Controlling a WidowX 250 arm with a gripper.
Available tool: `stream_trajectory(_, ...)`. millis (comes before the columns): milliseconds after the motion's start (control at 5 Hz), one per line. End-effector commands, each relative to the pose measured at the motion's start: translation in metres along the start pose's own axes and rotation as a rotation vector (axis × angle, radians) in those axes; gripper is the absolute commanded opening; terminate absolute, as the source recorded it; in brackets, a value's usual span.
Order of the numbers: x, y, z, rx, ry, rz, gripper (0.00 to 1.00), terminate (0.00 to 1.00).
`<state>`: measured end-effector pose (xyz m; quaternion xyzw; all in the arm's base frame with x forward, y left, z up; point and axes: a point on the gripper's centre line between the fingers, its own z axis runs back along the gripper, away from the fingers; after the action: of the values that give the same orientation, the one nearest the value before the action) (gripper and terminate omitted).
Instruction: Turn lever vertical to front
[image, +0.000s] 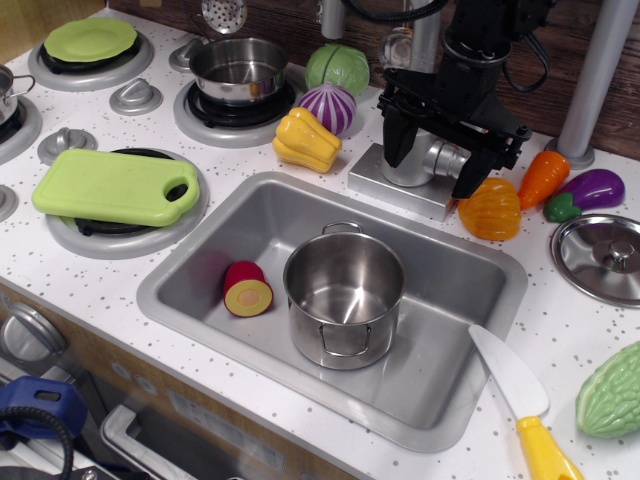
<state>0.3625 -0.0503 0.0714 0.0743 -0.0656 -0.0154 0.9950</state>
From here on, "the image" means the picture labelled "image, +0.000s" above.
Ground yellow toy bell pepper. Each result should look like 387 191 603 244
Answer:
272 107 342 173

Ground steel pot at left edge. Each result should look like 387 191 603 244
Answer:
0 65 36 124

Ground green toy cabbage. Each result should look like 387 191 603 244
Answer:
305 43 370 97

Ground far left stove burner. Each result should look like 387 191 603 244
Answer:
1 99 42 164

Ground large steel pot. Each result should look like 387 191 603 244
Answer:
283 221 406 371

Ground green cutting board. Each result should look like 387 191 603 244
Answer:
32 149 200 227

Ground grey stove knob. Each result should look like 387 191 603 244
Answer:
109 78 163 116
168 38 204 73
37 127 97 166

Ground steel strainer ladle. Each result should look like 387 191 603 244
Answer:
190 0 248 35

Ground purple toy eggplant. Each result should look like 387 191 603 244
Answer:
543 169 626 223

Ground stove burner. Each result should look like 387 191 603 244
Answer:
173 76 304 149
1 99 42 164
44 148 209 260
28 32 154 92

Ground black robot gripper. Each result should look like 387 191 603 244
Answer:
378 68 532 199

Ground grey stove knob back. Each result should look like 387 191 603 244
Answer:
168 38 204 73

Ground steel pot lid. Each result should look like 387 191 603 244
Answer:
550 214 639 308

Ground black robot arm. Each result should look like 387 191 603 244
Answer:
379 1 555 199

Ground white yellow toy knife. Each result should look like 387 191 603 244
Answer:
468 324 584 479

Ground grey stove knob left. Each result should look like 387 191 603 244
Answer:
37 127 97 166

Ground orange toy pumpkin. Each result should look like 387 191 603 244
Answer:
458 178 522 240

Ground purple white toy onion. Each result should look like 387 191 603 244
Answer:
299 82 357 136

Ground grey metal pole right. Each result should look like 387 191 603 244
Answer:
547 0 639 170

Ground red yellow toy fruit half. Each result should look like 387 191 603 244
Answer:
223 260 273 317

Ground grey stove knob edge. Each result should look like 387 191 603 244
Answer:
0 185 18 222

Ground steel saucepan on burner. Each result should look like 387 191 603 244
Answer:
189 38 288 105

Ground grey stove knob centre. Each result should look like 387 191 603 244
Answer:
109 78 163 116

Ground silver faucet base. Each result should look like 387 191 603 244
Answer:
348 13 457 222

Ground green plate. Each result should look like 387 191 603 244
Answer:
44 18 137 63

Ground back left stove burner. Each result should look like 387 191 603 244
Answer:
28 32 154 92

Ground green toy bitter gourd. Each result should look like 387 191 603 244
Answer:
575 342 639 438

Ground front left stove burner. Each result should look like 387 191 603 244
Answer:
44 148 209 260

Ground silver oven knob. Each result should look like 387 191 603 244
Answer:
1 302 67 363

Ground silver toy sink basin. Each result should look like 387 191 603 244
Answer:
137 172 527 453

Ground back right stove burner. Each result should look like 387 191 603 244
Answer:
173 76 304 149

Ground silver oven door handle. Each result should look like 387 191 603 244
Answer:
99 403 281 480

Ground silver faucet lever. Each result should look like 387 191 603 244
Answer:
423 139 471 179

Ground orange toy carrot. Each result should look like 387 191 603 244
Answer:
518 150 571 210

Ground grey metal post back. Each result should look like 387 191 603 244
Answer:
319 0 345 40

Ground blue clamp with black cable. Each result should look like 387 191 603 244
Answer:
0 375 89 480

